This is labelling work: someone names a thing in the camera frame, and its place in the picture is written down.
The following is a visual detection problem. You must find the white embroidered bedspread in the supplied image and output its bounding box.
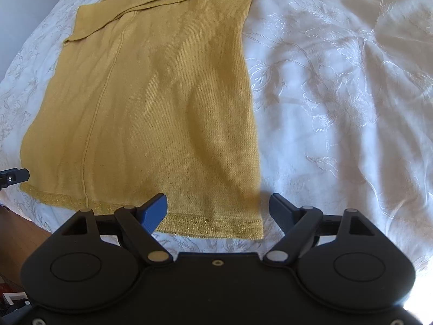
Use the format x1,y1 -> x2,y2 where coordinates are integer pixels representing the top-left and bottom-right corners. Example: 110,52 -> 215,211
0,0 -> 433,273

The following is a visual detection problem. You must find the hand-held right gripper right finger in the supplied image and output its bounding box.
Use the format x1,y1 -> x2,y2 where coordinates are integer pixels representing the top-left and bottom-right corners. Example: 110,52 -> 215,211
263,193 -> 375,267

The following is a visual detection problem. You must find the mustard yellow knit sweater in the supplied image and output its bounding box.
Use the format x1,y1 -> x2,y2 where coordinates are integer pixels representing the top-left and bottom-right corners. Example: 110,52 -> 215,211
19,0 -> 264,239

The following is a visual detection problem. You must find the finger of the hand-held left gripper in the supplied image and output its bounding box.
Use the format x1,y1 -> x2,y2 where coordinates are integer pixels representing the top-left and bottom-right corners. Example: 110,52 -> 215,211
0,168 -> 30,188

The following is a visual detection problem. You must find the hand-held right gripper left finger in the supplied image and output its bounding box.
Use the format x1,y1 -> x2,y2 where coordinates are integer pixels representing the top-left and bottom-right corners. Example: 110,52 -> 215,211
61,193 -> 174,265

